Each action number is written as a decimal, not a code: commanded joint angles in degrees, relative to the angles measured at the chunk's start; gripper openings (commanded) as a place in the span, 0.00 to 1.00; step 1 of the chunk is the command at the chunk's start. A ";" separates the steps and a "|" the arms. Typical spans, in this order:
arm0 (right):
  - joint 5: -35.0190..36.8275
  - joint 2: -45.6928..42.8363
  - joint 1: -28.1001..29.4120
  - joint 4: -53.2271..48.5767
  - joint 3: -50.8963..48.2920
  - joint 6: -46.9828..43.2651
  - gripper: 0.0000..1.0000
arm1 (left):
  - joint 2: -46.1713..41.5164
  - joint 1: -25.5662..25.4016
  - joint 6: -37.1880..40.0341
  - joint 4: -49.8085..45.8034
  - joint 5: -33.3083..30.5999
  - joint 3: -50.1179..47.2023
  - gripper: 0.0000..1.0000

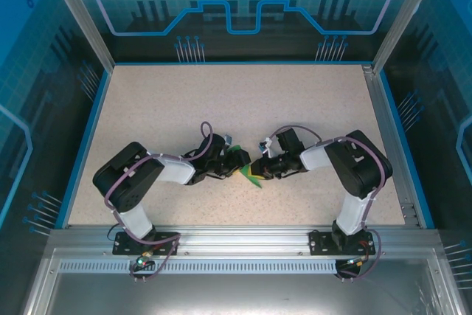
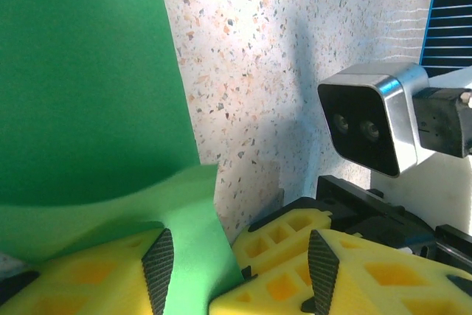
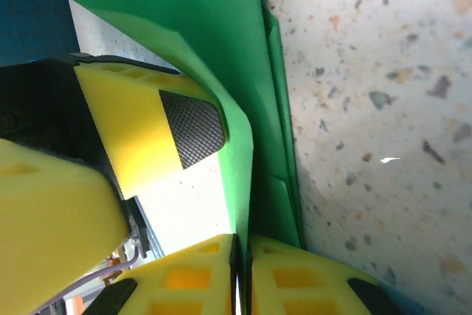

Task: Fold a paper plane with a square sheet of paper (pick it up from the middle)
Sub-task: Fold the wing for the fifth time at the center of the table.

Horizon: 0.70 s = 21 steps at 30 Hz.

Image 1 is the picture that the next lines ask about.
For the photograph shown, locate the green paper sheet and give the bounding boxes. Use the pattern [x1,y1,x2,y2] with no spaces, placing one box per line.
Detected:
[228,144,266,190]

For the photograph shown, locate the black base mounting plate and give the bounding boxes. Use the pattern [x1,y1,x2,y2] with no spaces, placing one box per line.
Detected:
[112,231,181,257]
[308,229,374,257]

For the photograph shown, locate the blue table edge strip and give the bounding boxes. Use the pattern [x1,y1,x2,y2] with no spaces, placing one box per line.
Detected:
[54,69,114,230]
[375,70,437,230]

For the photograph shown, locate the connector with green LED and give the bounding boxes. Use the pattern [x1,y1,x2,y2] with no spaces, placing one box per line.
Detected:
[344,255,371,269]
[133,250,156,271]

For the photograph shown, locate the wide aluminium base rail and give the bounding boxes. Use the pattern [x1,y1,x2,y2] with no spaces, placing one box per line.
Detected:
[47,224,442,257]

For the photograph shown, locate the slotted grey cable duct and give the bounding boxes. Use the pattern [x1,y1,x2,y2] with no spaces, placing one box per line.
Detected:
[58,259,342,276]

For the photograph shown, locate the aluminium side rail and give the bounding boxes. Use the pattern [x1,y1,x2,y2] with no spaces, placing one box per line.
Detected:
[362,65,424,228]

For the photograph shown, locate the steel tray with aluminium frame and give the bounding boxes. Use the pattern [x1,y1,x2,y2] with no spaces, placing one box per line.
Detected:
[22,247,468,315]

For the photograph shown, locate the thin black cable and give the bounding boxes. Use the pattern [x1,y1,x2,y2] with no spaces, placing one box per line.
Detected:
[106,222,125,244]

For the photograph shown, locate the aluminium corner post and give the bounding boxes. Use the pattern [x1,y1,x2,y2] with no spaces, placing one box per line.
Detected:
[371,0,447,75]
[40,0,115,72]

